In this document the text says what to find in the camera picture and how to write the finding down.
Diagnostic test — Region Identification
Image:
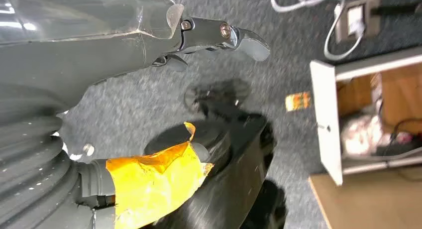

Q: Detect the thin black cable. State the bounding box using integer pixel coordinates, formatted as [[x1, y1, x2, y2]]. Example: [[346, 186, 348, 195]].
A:
[[376, 117, 422, 157]]

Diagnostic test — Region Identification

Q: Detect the orange printed card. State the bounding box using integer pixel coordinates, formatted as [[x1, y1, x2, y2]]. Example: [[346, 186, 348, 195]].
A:
[[285, 91, 312, 113]]

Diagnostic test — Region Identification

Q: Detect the white power strip cable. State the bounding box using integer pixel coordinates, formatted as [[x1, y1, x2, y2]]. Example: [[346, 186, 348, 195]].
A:
[[270, 0, 367, 62]]

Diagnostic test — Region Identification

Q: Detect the brass floor socket box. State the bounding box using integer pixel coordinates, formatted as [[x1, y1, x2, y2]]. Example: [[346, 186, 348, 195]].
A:
[[333, 0, 382, 44]]

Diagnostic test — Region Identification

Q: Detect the crumpled pale plastic bag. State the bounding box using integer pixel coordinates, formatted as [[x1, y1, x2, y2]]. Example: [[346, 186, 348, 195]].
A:
[[340, 114, 395, 156]]

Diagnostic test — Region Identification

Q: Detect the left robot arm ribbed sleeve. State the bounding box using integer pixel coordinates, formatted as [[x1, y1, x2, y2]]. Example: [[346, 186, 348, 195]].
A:
[[0, 84, 96, 229]]

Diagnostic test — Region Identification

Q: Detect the yellow tape wrap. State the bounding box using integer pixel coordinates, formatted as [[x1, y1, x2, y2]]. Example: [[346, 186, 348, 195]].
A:
[[105, 121, 214, 229]]

